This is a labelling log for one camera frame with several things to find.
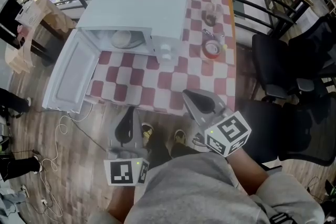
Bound grey round plate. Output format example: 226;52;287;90
128;31;145;48

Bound beige tablecloth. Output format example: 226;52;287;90
5;0;77;74

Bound white microwave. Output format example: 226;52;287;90
42;0;190;114

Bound red tape roll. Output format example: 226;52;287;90
201;39;222;60

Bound person's right forearm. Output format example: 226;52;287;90
226;149;270;196

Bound white cable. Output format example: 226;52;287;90
39;102;94;218

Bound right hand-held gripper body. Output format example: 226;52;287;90
201;110;253;158

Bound person's right shoe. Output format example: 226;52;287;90
173;129;187;145

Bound person's grey shirt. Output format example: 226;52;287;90
89;151;325;224

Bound person's shoe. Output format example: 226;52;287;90
173;129;187;145
141;124;156;140

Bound small white perforated basket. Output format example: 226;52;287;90
15;1;44;28

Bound person's black trousers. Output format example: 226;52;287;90
146;136;201;164

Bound black cable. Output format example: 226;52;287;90
70;120;109;152

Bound person's left shoe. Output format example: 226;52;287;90
141;124;156;140

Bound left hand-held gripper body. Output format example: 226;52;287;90
103;145;151;187

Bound person's left forearm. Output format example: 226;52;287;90
106;185;136;221

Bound red white checkered tablecloth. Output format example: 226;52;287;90
85;0;237;116

